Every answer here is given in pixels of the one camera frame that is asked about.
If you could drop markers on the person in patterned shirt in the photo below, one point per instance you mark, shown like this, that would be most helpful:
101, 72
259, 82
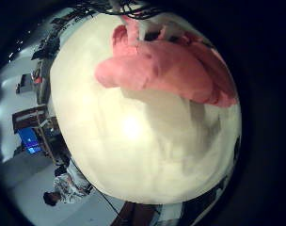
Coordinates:
67, 185

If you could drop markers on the orange button-up shirt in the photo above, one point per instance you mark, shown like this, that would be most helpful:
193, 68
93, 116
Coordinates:
168, 69

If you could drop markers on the brown wooden bench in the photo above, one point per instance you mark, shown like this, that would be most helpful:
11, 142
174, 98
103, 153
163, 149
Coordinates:
27, 117

